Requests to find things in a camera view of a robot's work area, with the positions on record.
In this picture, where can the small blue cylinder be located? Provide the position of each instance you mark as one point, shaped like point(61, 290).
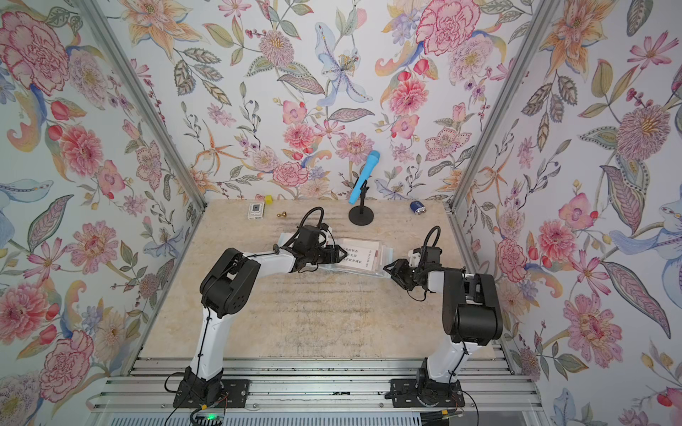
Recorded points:
point(418, 208)

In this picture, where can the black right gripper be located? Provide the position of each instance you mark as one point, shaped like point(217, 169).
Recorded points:
point(401, 264)

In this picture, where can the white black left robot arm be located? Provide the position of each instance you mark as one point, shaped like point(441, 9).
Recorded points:
point(226, 290)

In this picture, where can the white playing card box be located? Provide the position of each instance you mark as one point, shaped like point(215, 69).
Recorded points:
point(256, 211)

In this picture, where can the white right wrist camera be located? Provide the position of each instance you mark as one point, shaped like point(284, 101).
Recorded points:
point(414, 259)

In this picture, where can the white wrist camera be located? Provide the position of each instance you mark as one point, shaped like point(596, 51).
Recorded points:
point(326, 231)
point(414, 259)

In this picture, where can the aluminium corner post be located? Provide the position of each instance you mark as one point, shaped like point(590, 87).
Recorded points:
point(113, 50)
point(536, 27)

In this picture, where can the aluminium corner post right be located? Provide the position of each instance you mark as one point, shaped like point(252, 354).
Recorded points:
point(536, 27)

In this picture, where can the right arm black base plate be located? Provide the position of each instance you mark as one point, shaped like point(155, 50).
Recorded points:
point(407, 393)

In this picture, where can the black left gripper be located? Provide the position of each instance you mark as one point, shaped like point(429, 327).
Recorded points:
point(331, 257)

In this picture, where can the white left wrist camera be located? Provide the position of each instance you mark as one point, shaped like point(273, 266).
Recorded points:
point(326, 231)

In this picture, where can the aluminium corner post left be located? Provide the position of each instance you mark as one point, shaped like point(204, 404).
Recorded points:
point(113, 50)

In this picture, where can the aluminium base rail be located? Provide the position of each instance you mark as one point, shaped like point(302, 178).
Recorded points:
point(298, 385)

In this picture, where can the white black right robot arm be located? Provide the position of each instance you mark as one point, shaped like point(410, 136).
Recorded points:
point(471, 319)

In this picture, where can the white card black text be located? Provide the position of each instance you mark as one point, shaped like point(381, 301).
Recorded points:
point(362, 254)

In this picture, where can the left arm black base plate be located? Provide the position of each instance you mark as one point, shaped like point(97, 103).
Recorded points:
point(223, 394)

